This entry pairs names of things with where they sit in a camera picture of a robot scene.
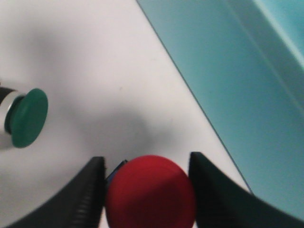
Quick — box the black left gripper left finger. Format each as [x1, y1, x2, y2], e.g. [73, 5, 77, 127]
[8, 157, 105, 228]

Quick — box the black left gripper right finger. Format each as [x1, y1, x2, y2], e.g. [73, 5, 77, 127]
[189, 152, 304, 228]

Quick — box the red push button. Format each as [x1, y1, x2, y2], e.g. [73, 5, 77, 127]
[105, 155, 196, 228]

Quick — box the blue plastic box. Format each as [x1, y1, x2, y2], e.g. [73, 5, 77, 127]
[139, 0, 304, 219]

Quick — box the right green push button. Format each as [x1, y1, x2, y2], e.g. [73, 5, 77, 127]
[0, 87, 48, 150]

